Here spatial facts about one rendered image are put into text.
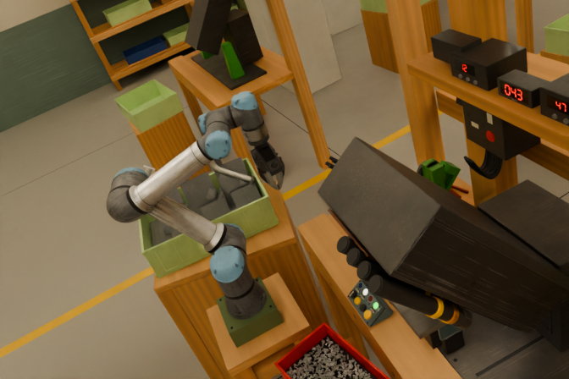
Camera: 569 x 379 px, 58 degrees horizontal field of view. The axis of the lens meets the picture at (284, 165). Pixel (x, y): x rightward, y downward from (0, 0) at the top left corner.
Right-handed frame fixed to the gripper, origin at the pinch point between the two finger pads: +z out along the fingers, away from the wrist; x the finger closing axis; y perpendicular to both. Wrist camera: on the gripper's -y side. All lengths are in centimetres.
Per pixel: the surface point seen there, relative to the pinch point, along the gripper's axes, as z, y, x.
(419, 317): 16, -61, -13
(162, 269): 46, 51, 56
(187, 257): 46, 50, 43
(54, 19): 17, 659, 108
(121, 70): 104, 604, 56
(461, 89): -24, -33, -53
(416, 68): -24, -10, -53
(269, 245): 50, 36, 8
